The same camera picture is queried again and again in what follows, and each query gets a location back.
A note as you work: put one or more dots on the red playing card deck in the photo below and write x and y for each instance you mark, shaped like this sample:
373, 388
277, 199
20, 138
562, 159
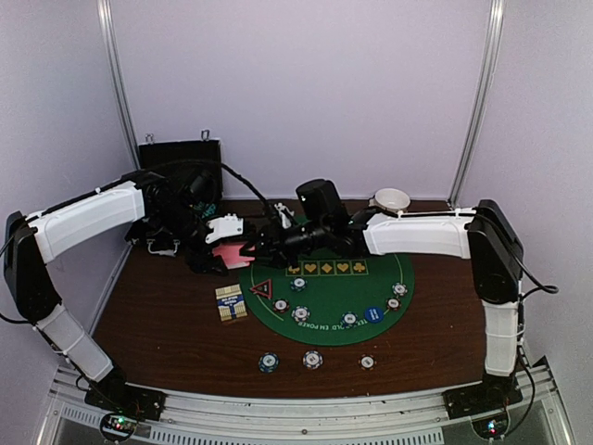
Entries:
231, 255

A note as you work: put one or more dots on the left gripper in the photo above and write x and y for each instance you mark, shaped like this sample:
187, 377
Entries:
201, 260

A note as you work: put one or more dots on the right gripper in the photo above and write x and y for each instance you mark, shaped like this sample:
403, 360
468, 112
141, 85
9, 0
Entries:
274, 245

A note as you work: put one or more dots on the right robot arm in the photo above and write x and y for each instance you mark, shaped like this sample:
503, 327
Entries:
481, 235

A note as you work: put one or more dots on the blue round blind button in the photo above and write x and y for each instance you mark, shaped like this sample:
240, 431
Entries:
374, 315

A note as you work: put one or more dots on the blue tan chip stack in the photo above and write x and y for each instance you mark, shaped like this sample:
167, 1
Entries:
312, 359

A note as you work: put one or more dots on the teal chip row in case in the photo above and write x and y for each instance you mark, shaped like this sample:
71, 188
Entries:
206, 210

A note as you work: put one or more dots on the black poker chip case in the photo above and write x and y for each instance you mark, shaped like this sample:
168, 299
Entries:
180, 153

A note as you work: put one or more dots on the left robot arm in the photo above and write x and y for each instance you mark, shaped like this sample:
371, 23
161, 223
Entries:
36, 241

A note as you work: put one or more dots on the green round poker mat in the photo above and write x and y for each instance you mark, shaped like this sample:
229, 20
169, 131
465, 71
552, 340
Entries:
335, 286

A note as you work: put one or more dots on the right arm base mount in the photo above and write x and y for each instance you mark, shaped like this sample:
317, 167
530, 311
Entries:
478, 399

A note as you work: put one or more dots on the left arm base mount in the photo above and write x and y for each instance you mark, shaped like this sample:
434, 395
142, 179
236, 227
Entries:
135, 402

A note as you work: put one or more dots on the gold card deck box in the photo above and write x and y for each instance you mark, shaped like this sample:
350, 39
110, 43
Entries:
230, 302

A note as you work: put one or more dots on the black red triangle token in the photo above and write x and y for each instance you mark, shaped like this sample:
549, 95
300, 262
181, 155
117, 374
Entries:
263, 289

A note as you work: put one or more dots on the white ceramic upper bowl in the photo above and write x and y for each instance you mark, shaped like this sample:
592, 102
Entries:
391, 199

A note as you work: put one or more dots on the green blue chip stack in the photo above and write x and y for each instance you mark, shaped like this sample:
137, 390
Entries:
268, 362

